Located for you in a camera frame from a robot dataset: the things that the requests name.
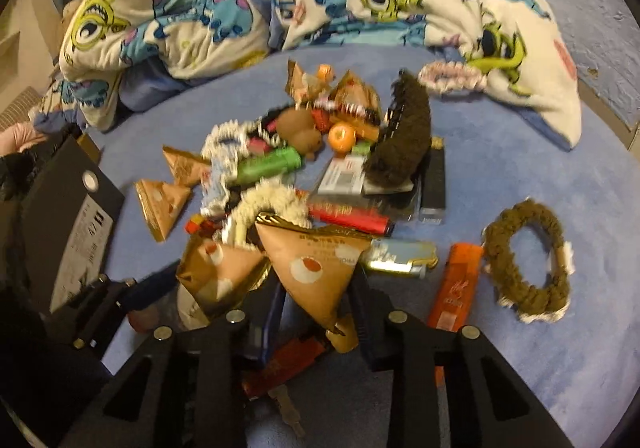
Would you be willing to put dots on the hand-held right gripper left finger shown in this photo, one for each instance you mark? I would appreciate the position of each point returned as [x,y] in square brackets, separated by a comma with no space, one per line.
[262,333]

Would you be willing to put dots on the pink white scrunchie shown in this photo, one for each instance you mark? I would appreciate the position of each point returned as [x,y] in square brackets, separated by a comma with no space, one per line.
[430,73]

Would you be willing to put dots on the green gold wrapped bar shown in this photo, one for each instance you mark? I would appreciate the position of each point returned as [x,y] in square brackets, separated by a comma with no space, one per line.
[400,258]

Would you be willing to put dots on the cartoon monster printed blanket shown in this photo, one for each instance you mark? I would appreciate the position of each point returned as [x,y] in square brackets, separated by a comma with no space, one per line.
[225,3]

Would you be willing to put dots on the brown triangular snack packet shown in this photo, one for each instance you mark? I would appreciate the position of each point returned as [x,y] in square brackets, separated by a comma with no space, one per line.
[182,168]
[310,268]
[220,273]
[300,83]
[160,210]
[357,98]

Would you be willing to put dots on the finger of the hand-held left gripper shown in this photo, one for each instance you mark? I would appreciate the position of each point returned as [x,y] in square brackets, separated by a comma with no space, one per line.
[150,289]

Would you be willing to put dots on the pink cloth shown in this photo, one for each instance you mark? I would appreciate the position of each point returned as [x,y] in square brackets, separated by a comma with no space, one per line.
[20,135]

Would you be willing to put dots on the blue bed sheet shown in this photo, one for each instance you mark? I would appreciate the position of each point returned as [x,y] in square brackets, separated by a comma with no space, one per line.
[525,168]

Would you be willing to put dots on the short red packet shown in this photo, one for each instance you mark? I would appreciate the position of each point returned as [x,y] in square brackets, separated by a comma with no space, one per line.
[345,218]

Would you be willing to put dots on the blue white scrunchie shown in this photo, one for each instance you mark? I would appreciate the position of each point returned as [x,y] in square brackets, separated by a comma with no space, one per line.
[225,148]

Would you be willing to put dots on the black lighter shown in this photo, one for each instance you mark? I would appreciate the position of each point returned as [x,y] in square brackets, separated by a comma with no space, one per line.
[432,183]

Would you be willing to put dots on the clear plastic packet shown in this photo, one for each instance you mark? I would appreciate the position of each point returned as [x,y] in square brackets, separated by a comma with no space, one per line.
[340,175]

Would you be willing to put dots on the small orange ball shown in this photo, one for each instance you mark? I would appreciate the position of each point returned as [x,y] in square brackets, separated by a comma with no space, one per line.
[341,136]

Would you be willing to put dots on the brown fuzzy scrunchie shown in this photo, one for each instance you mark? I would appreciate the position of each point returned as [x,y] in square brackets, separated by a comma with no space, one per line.
[500,238]

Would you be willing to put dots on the black shoe box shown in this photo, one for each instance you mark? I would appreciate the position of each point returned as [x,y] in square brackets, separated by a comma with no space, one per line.
[65,208]

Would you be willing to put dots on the dark red lighter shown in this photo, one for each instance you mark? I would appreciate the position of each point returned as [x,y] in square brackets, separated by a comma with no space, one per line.
[285,368]

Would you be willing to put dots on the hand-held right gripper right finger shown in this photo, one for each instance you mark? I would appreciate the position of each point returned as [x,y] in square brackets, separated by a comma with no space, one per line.
[367,333]

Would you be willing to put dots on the green lighter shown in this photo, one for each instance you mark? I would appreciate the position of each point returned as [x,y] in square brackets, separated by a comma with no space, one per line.
[270,163]

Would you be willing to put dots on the brown plush toy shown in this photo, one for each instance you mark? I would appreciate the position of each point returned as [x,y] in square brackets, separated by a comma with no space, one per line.
[295,128]

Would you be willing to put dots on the cream fuzzy scrunchie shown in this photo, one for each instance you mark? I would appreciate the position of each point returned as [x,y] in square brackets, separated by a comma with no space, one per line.
[270,198]

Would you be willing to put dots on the orange lighter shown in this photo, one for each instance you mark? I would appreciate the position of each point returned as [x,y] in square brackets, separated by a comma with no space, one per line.
[457,288]

